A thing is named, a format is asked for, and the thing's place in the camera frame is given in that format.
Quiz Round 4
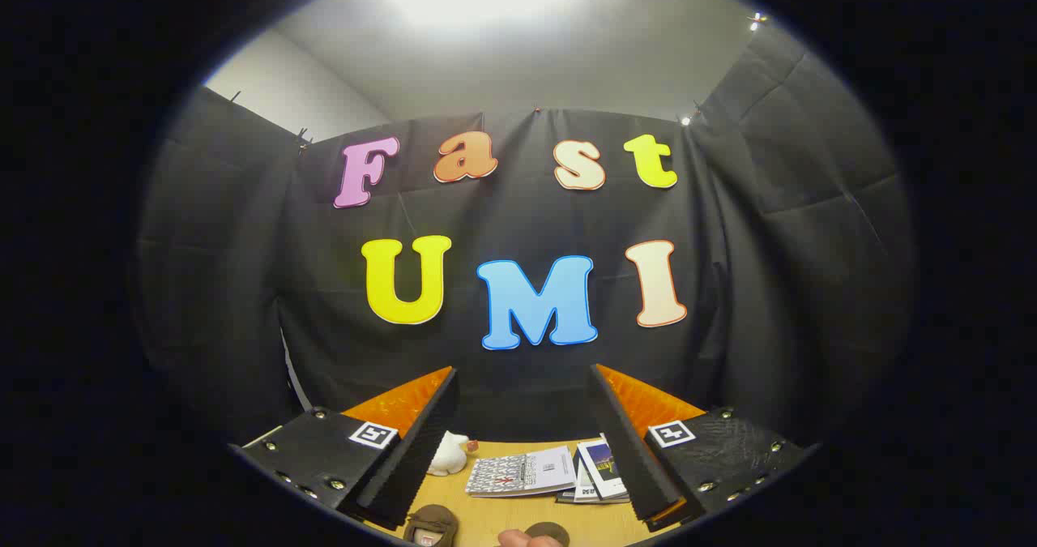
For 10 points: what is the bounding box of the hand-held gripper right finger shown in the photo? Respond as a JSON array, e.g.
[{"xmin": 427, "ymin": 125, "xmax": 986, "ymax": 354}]
[{"xmin": 589, "ymin": 363, "xmax": 815, "ymax": 532}]

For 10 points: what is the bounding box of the white duck plush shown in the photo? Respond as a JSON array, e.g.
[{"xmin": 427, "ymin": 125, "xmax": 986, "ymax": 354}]
[{"xmin": 427, "ymin": 431, "xmax": 479, "ymax": 477}]

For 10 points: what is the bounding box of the grey patterned white book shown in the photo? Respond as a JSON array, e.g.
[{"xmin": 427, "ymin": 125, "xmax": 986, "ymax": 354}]
[{"xmin": 465, "ymin": 447, "xmax": 578, "ymax": 498}]

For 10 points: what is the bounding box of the white book blue picture cover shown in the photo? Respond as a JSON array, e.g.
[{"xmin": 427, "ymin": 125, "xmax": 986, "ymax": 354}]
[{"xmin": 575, "ymin": 440, "xmax": 629, "ymax": 499}]

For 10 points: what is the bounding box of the dark cover book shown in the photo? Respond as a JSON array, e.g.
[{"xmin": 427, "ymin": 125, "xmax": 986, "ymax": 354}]
[{"xmin": 556, "ymin": 486, "xmax": 631, "ymax": 505}]

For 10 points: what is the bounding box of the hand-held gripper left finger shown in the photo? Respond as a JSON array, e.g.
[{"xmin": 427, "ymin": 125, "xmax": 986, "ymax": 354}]
[{"xmin": 231, "ymin": 366, "xmax": 460, "ymax": 530}]

